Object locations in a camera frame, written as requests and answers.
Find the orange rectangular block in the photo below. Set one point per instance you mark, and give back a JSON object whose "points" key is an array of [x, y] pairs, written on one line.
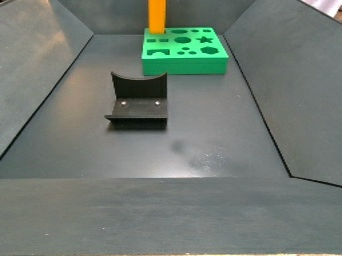
{"points": [[157, 16]]}

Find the black curved fixture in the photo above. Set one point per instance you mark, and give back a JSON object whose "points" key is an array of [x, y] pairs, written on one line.
{"points": [[141, 103]]}

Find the green foam shape board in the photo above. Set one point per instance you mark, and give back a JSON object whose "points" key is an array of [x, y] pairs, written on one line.
{"points": [[184, 51]]}

